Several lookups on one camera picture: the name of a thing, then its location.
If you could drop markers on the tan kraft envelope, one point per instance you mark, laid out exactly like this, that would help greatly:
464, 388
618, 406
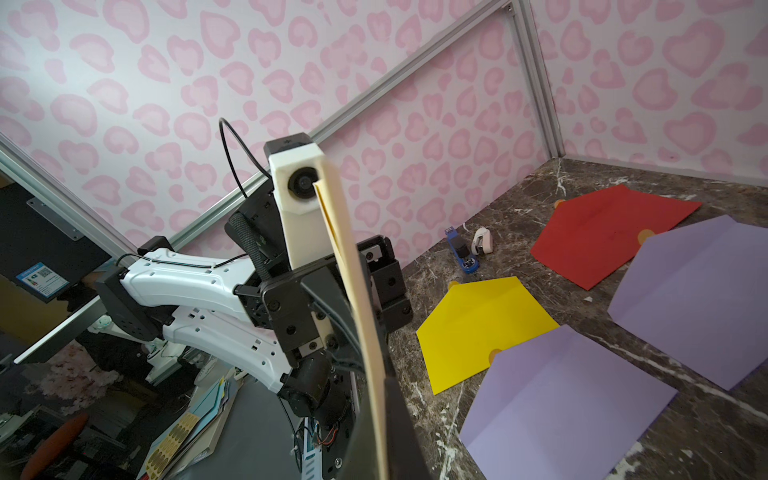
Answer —
336, 215

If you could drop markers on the white tape dispenser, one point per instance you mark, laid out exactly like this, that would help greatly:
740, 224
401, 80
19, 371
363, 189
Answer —
483, 242

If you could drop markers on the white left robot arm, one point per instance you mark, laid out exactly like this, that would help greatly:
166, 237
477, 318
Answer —
190, 300

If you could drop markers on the yellow envelope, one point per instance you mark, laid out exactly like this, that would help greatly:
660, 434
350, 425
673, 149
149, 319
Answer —
472, 322

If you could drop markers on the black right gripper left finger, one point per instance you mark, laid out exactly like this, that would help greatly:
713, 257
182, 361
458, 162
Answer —
361, 460

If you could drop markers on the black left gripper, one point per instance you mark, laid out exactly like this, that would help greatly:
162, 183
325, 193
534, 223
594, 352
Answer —
308, 309

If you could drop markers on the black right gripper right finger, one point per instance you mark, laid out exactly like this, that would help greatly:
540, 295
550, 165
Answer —
404, 456

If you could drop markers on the lilac envelope with butterfly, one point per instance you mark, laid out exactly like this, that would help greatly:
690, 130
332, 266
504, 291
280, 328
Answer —
699, 294

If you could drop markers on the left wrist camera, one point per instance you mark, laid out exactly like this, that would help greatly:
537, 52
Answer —
292, 161

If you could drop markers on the red envelope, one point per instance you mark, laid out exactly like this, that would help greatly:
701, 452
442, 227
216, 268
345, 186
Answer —
589, 237

